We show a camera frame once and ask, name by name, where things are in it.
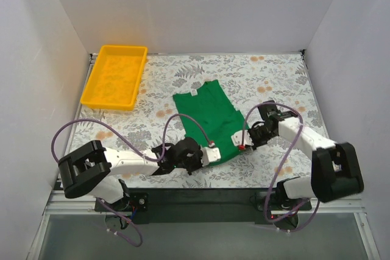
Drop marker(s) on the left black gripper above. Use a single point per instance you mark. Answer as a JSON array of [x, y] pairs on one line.
[[196, 159]]

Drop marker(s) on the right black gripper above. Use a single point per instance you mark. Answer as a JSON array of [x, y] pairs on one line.
[[254, 137]]

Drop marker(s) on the green t-shirt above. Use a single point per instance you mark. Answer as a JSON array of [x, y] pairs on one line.
[[212, 109]]

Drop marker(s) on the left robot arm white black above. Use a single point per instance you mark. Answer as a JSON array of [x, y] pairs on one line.
[[95, 170]]

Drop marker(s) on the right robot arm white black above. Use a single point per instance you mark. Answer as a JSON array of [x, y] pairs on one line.
[[335, 170]]

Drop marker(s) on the floral patterned table mat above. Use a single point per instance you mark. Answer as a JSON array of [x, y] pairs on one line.
[[247, 80]]

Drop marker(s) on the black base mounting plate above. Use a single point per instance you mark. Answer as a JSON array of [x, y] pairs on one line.
[[198, 205]]

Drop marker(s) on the yellow plastic bin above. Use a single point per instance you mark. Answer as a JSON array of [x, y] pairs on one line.
[[115, 78]]

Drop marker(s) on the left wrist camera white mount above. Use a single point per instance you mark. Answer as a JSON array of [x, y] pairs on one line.
[[210, 155]]

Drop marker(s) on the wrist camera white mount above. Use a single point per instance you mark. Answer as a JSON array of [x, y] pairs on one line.
[[210, 155], [242, 138]]

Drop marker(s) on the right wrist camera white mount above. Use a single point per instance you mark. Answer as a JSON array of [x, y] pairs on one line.
[[242, 138]]

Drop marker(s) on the aluminium frame rail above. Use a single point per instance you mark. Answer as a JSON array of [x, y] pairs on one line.
[[59, 204]]

